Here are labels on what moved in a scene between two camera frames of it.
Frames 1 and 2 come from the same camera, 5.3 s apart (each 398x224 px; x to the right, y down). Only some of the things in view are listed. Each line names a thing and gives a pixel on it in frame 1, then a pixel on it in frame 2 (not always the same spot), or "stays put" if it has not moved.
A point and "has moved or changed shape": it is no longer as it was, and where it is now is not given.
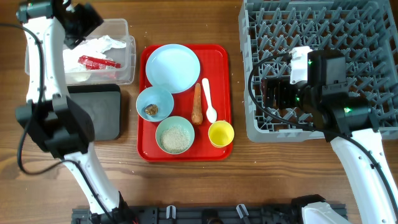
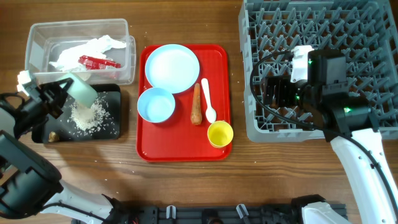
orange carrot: x=197 y=115 stays put
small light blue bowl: x=154 y=104 stays put
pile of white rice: x=175 y=139 -> x=87 y=119
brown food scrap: x=151 y=109 has moved or changed shape
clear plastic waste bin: x=107 y=57 stays put
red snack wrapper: x=94 y=63 stays put
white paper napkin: x=92 y=47 stays put
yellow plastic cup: x=221 y=133 stays put
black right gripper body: x=286 y=96 stays put
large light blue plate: x=173 y=66 stays put
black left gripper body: x=83 y=22 -> x=37 y=109
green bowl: x=171 y=121 -> x=80 y=91
